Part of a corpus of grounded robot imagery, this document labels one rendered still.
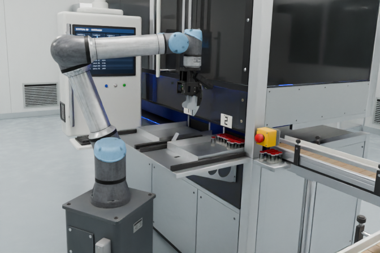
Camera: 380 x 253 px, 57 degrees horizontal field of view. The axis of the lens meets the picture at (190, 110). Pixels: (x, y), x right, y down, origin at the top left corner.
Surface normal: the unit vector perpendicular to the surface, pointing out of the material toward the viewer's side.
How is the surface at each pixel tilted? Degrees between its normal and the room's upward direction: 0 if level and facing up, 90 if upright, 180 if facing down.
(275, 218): 90
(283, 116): 90
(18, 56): 90
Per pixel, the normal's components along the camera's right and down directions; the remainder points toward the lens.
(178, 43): 0.26, 0.19
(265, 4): 0.56, 0.18
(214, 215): -0.83, 0.08
